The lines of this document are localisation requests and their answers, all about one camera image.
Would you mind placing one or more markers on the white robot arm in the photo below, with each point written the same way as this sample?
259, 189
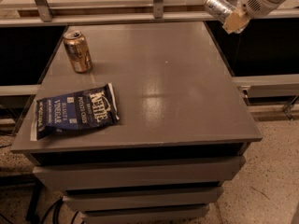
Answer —
247, 10

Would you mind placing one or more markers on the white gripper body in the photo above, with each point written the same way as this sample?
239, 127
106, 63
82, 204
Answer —
249, 3

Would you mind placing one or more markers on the gold soda can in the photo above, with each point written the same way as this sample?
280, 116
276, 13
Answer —
77, 50

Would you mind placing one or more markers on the blue kettle chips bag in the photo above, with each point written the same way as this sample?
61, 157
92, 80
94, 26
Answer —
76, 111

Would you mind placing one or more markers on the metal window frame rail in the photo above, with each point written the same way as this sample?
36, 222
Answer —
21, 13

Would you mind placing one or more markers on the silver redbull can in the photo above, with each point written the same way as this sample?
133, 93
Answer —
219, 9

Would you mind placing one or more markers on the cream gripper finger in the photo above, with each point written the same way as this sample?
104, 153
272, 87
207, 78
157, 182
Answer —
236, 22

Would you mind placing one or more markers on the grey drawer cabinet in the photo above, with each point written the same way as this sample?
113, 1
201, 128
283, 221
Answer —
183, 126

